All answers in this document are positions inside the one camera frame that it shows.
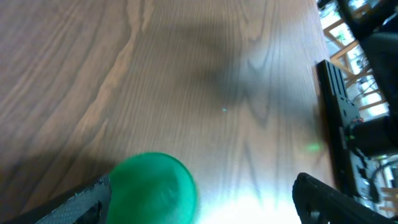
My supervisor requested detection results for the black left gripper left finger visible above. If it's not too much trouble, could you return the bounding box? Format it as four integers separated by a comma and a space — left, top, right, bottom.
6, 174, 111, 224

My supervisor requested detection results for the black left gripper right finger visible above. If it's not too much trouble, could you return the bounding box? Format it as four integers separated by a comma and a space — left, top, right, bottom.
292, 172, 395, 224

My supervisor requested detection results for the green lid white bottle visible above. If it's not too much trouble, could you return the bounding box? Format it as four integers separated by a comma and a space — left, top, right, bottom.
106, 152, 198, 224

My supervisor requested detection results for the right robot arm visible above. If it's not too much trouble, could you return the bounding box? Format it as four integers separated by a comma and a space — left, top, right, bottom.
338, 0, 397, 157

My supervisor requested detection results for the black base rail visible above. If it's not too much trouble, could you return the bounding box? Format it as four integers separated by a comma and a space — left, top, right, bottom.
317, 60, 359, 197

